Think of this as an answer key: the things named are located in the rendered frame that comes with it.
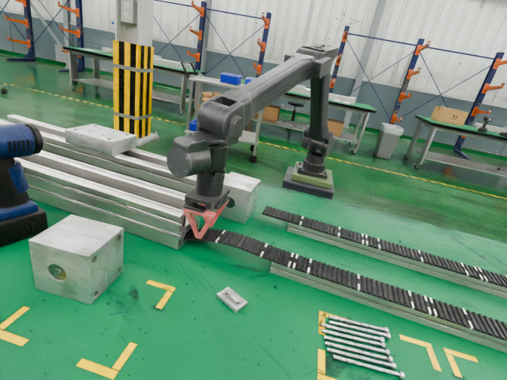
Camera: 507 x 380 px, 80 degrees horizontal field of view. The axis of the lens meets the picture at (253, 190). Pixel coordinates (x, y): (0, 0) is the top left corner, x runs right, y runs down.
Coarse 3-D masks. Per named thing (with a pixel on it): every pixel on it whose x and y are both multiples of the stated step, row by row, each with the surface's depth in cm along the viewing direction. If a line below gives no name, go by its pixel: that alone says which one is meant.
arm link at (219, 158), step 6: (216, 144) 59; (222, 144) 60; (210, 150) 58; (216, 150) 58; (222, 150) 58; (216, 156) 58; (222, 156) 59; (216, 162) 59; (222, 162) 60; (210, 168) 59; (216, 168) 59; (222, 168) 60; (210, 174) 61
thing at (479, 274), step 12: (276, 216) 80; (288, 216) 81; (300, 216) 82; (312, 228) 77; (324, 228) 78; (336, 228) 80; (348, 240) 76; (360, 240) 76; (372, 240) 78; (396, 252) 74; (408, 252) 75; (420, 252) 76; (432, 264) 72; (444, 264) 73; (456, 264) 74; (480, 276) 70; (492, 276) 71; (504, 276) 72
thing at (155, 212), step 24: (24, 168) 70; (48, 168) 70; (72, 168) 75; (96, 168) 75; (48, 192) 72; (72, 192) 68; (96, 192) 66; (120, 192) 66; (144, 192) 71; (168, 192) 70; (96, 216) 68; (120, 216) 67; (144, 216) 64; (168, 216) 62; (168, 240) 64
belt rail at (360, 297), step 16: (272, 272) 63; (288, 272) 63; (320, 288) 61; (336, 288) 61; (368, 304) 59; (384, 304) 59; (416, 320) 57; (432, 320) 57; (464, 336) 56; (480, 336) 55
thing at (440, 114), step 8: (208, 96) 566; (200, 104) 561; (264, 112) 538; (272, 112) 536; (432, 112) 516; (440, 112) 492; (448, 112) 486; (456, 112) 484; (464, 112) 483; (272, 120) 540; (328, 120) 528; (336, 120) 544; (440, 120) 491; (448, 120) 490; (456, 120) 488; (464, 120) 487; (336, 128) 520
